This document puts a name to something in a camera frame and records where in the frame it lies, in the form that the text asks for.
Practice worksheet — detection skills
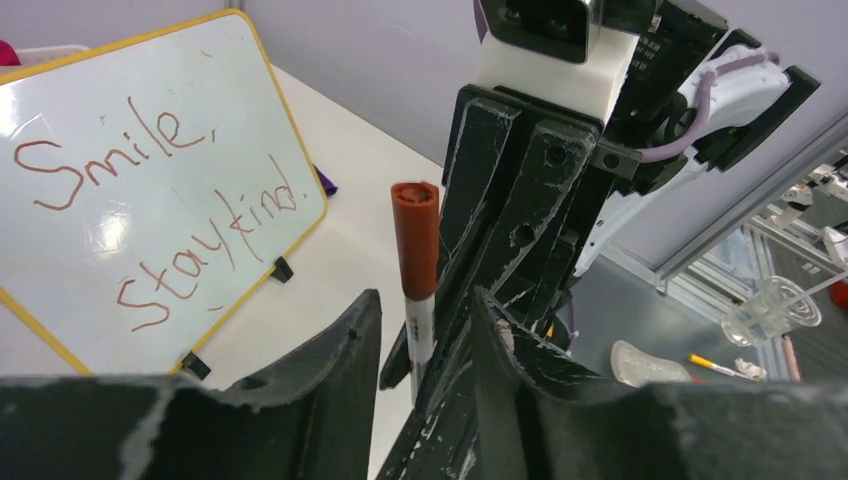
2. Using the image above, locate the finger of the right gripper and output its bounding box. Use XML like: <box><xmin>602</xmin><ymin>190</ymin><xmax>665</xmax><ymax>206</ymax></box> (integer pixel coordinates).
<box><xmin>379</xmin><ymin>119</ymin><xmax>600</xmax><ymax>479</ymax></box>
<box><xmin>377</xmin><ymin>92</ymin><xmax>525</xmax><ymax>392</ymax></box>

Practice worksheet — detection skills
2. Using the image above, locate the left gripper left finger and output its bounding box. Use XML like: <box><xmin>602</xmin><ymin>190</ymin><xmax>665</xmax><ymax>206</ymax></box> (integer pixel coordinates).
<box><xmin>1</xmin><ymin>289</ymin><xmax>382</xmax><ymax>479</ymax></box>

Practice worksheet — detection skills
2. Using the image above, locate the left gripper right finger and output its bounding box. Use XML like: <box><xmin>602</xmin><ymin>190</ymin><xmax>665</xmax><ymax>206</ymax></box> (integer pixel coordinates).
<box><xmin>471</xmin><ymin>287</ymin><xmax>847</xmax><ymax>479</ymax></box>

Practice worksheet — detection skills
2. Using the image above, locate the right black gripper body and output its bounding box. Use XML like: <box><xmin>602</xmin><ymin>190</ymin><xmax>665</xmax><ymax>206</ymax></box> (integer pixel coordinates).
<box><xmin>458</xmin><ymin>85</ymin><xmax>639</xmax><ymax>324</ymax></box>

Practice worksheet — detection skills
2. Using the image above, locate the red marker cap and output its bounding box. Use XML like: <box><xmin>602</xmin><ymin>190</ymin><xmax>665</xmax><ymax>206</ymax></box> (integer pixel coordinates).
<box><xmin>390</xmin><ymin>182</ymin><xmax>440</xmax><ymax>301</ymax></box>

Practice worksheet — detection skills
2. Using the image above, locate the white marker pen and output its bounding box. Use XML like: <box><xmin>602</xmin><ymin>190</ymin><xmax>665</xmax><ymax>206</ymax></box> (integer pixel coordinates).
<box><xmin>405</xmin><ymin>294</ymin><xmax>435</xmax><ymax>402</ymax></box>

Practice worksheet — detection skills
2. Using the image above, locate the yellow framed whiteboard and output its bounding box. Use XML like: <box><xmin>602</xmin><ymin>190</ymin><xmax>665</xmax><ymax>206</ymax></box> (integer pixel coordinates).
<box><xmin>1</xmin><ymin>9</ymin><xmax>328</xmax><ymax>374</ymax></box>

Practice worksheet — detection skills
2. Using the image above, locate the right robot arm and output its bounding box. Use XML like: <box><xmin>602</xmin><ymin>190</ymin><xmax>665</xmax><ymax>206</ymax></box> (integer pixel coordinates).
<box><xmin>379</xmin><ymin>1</ymin><xmax>793</xmax><ymax>479</ymax></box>

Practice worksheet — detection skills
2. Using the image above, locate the black whiteboard foot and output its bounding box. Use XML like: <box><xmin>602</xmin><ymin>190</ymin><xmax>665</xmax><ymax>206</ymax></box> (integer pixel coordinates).
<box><xmin>271</xmin><ymin>256</ymin><xmax>294</xmax><ymax>284</ymax></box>
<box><xmin>179</xmin><ymin>351</ymin><xmax>211</xmax><ymax>381</ymax></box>

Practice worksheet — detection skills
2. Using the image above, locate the purple cloth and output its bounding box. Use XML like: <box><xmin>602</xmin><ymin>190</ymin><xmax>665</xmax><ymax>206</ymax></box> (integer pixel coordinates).
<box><xmin>313</xmin><ymin>166</ymin><xmax>338</xmax><ymax>197</ymax></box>

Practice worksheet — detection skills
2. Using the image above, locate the clear plastic cup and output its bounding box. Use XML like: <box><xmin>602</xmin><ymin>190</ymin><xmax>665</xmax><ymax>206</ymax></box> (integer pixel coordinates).
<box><xmin>719</xmin><ymin>276</ymin><xmax>822</xmax><ymax>347</ymax></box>

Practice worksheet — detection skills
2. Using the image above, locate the pink stick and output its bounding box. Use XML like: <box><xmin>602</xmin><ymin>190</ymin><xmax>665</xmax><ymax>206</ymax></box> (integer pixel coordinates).
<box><xmin>781</xmin><ymin>335</ymin><xmax>802</xmax><ymax>382</ymax></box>

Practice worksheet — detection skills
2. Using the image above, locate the white plastic basket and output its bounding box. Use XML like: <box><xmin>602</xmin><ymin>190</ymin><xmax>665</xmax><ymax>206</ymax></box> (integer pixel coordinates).
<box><xmin>2</xmin><ymin>44</ymin><xmax>89</xmax><ymax>69</ymax></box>

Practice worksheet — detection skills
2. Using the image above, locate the red cloth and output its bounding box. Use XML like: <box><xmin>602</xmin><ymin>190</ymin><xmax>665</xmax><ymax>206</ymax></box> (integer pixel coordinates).
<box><xmin>0</xmin><ymin>40</ymin><xmax>21</xmax><ymax>68</ymax></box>

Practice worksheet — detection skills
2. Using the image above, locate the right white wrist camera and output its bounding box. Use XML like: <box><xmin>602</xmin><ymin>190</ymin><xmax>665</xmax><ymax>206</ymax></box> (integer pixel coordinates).
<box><xmin>472</xmin><ymin>0</ymin><xmax>660</xmax><ymax>123</ymax></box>

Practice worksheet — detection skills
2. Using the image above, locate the aluminium frame post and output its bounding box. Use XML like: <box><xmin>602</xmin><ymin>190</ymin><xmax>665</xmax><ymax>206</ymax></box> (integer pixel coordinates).
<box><xmin>652</xmin><ymin>112</ymin><xmax>848</xmax><ymax>296</ymax></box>

